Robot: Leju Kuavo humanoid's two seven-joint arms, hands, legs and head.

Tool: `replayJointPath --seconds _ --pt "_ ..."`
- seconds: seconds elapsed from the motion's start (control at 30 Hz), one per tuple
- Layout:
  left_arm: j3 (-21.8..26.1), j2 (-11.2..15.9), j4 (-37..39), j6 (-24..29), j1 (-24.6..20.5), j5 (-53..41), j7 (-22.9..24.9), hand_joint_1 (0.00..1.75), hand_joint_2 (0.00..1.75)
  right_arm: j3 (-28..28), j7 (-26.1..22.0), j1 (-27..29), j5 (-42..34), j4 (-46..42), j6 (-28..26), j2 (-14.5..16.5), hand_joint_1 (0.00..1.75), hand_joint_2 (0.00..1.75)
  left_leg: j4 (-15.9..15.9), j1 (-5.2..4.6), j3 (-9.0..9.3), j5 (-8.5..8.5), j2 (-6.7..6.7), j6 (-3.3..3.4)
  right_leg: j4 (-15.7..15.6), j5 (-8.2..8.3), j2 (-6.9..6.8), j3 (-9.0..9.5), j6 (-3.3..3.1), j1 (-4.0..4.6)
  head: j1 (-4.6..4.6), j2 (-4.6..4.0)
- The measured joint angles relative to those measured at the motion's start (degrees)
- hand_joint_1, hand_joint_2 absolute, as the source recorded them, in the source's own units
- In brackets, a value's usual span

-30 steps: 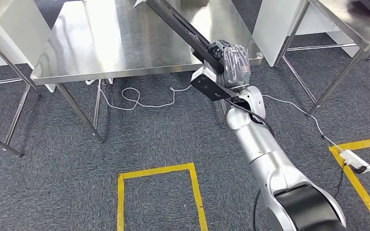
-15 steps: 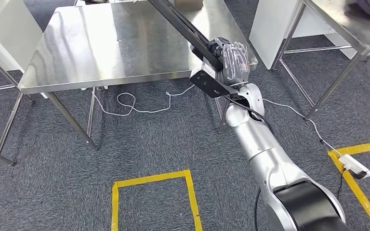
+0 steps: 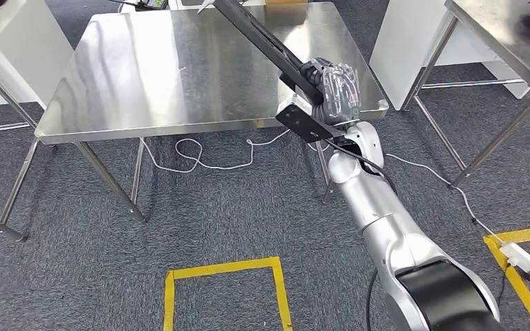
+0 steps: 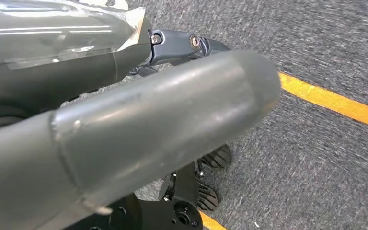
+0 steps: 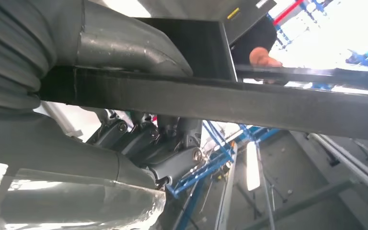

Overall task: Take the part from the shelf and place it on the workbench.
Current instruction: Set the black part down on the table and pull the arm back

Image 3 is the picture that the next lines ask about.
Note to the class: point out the white power strip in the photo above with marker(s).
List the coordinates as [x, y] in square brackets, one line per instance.
[518, 256]

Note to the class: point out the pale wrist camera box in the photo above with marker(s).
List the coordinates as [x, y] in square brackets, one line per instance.
[302, 103]

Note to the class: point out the black plastic plate frame part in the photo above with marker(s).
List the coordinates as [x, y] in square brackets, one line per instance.
[260, 41]

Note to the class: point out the white partition panel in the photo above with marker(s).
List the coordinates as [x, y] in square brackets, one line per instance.
[402, 45]
[27, 68]

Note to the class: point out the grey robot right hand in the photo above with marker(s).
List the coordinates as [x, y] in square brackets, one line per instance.
[338, 91]

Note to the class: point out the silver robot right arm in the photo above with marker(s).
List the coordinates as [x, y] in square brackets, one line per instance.
[384, 214]

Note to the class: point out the stainless steel table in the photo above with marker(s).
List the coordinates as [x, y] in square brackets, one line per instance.
[0, 227]
[155, 68]
[498, 27]

